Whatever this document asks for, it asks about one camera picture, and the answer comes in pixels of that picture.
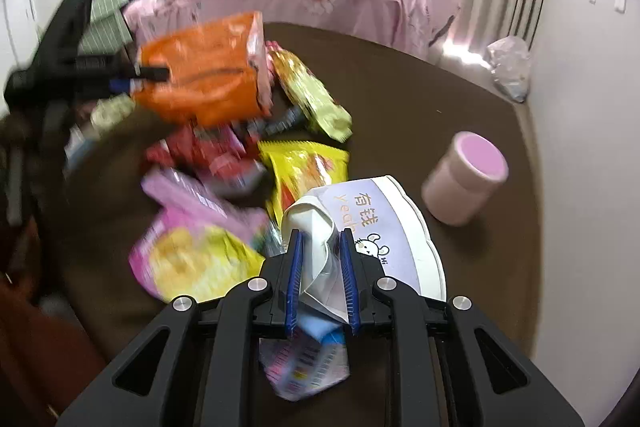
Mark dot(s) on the pink and yellow snack packet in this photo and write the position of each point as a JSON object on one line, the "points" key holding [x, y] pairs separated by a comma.
{"points": [[200, 262]]}

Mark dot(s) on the lilac snack packet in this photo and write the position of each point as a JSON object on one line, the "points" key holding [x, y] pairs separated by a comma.
{"points": [[190, 192]]}

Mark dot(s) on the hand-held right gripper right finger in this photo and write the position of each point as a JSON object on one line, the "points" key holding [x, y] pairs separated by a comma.
{"points": [[351, 292]]}

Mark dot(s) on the black wrapper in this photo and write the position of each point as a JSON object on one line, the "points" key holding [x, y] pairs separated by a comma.
{"points": [[280, 123]]}

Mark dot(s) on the red snack packet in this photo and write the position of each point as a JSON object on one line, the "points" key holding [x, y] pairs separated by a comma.
{"points": [[210, 152]]}

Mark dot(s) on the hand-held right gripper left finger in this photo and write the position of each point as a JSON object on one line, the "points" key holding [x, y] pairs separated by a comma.
{"points": [[295, 287]]}

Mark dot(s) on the white plastic bag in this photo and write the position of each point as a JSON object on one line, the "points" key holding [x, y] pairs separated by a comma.
{"points": [[510, 67]]}

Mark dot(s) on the green yellow snack packet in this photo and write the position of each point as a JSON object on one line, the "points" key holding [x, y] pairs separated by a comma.
{"points": [[310, 92]]}

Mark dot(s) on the green patterned cloth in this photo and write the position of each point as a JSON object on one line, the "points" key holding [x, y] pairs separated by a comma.
{"points": [[102, 27]]}

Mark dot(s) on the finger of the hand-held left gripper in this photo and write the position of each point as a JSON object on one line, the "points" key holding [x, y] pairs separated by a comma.
{"points": [[150, 73], [122, 86]]}

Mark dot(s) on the orange snack packet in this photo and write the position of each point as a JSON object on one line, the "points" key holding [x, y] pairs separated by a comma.
{"points": [[210, 77]]}

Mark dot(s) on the pink cup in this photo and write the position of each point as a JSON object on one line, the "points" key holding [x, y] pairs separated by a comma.
{"points": [[460, 187]]}

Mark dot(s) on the white lavender snack bag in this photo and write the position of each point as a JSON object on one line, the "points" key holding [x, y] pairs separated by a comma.
{"points": [[400, 232]]}

